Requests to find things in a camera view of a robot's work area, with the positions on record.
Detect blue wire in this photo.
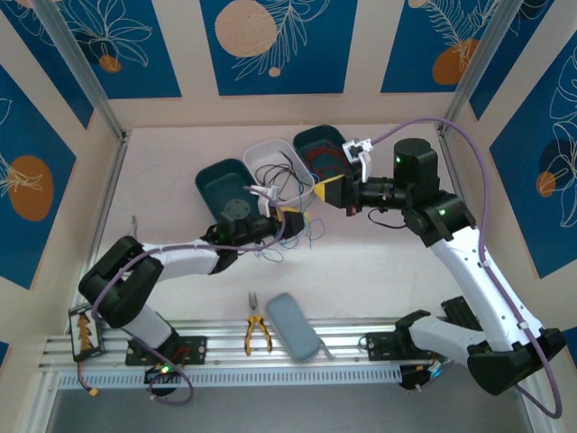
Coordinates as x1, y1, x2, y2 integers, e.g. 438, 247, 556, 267
304, 214, 326, 250
254, 234, 298, 263

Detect bundle of coloured wires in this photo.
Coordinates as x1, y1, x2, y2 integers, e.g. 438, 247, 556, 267
270, 151, 302, 202

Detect black wire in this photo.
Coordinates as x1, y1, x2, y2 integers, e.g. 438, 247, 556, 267
254, 151, 312, 204

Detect teal plastic bin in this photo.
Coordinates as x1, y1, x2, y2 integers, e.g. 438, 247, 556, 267
194, 157, 270, 226
292, 124, 358, 184

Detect white plastic bin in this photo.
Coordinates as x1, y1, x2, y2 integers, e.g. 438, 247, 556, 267
243, 138, 316, 212

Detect grey blue zip case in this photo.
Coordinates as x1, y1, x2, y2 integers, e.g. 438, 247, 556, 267
264, 291, 335, 364

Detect black controller with green light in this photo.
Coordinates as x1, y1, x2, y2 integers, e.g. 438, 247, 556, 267
142, 364, 182, 399
398, 363, 452, 393

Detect black power distribution board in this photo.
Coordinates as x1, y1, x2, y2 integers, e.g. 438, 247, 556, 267
67, 304, 107, 362

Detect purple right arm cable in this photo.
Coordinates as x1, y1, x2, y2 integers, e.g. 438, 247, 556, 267
370, 116, 564, 419

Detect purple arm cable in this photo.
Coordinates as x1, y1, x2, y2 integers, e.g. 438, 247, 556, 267
370, 116, 564, 419
89, 184, 288, 407

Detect blue floral wall panel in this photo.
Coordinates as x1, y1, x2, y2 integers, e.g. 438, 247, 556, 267
200, 0, 359, 97
489, 44, 577, 280
380, 0, 501, 95
58, 0, 183, 100
0, 65, 78, 290
0, 0, 95, 131
468, 0, 577, 122

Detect yellow handled pliers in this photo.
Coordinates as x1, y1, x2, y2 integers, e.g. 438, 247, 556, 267
243, 291, 274, 357

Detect aluminium mounting rail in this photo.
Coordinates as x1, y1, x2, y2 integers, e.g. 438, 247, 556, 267
38, 318, 537, 373

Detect aluminium frame post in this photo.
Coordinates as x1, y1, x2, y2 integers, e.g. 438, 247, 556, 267
439, 0, 527, 132
33, 0, 130, 143

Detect black metal bracket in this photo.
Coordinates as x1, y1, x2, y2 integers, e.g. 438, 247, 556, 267
440, 296, 481, 328

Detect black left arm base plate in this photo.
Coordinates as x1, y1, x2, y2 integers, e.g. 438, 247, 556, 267
124, 336, 208, 366

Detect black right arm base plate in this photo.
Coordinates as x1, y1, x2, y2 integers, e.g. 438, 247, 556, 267
364, 331, 450, 362

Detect white slotted cable duct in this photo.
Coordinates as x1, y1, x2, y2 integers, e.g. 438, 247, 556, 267
58, 365, 402, 390

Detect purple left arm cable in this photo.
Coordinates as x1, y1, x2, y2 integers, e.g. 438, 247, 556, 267
89, 184, 288, 407

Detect red wire yellow connector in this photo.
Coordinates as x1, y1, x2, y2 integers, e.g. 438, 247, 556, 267
77, 359, 103, 401

